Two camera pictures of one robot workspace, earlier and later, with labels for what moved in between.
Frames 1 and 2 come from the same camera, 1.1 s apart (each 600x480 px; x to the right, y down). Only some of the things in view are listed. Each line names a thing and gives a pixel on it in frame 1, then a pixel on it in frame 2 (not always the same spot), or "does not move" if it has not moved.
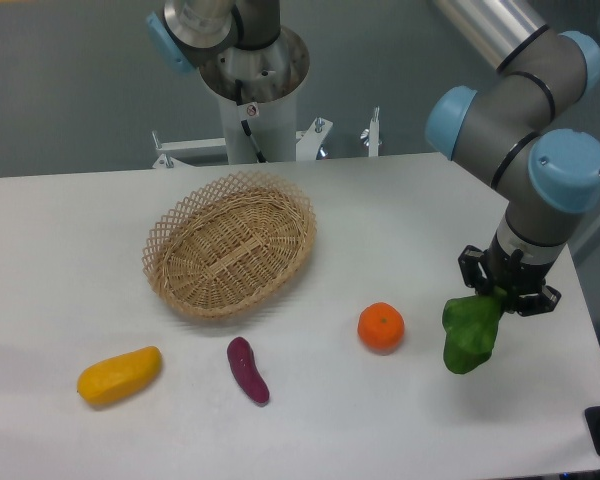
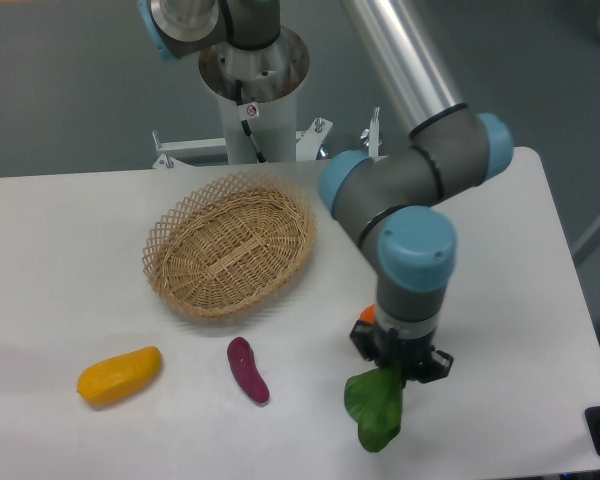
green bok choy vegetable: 469,326 to 374,402
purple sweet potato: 241,359 does not move
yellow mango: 118,377 does not move
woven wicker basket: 229,245 does not move
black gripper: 510,279 to 409,353
